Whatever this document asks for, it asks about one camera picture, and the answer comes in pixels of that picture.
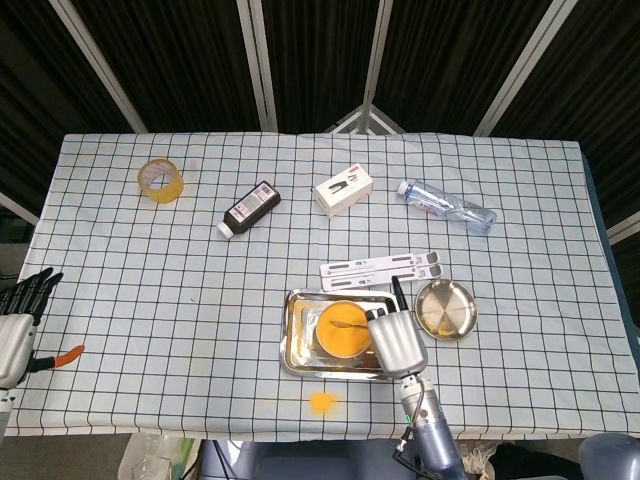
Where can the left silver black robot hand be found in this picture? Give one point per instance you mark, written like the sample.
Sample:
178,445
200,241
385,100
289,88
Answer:
15,345

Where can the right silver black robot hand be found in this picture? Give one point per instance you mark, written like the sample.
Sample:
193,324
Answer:
397,342

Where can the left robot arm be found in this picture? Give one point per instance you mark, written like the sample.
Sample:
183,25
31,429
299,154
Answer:
4,412

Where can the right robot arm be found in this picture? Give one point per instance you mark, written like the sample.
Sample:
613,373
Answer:
430,435

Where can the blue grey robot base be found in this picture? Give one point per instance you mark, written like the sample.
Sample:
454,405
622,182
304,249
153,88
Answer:
310,462

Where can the beige bowl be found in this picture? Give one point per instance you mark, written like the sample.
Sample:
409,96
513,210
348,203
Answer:
340,356

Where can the orange powder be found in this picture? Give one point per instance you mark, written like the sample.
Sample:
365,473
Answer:
322,401

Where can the round steel plate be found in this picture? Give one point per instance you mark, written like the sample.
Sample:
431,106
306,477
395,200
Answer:
445,310

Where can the white folding laptop stand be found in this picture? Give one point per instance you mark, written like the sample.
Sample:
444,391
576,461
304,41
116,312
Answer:
360,266

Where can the rectangular steel tray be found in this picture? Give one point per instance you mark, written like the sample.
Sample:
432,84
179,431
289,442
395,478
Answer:
300,360

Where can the white sneaker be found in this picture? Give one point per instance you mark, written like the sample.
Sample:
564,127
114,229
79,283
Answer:
477,457

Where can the checked light blue tablecloth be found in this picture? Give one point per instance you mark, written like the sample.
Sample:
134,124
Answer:
150,300

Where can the clear plastic water bottle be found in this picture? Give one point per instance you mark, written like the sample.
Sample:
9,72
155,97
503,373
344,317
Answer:
460,210

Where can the white cardboard box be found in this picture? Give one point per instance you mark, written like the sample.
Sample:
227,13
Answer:
345,197

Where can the clear plastic bag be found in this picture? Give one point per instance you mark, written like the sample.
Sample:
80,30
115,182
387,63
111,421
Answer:
150,460

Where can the brown bottle white cap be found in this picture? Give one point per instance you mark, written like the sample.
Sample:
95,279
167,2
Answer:
250,212

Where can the yellow tape roll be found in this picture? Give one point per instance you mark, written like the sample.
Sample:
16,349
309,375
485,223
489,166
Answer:
167,195

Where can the dark folding screen white frame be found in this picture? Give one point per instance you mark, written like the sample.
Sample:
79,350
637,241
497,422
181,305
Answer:
320,50

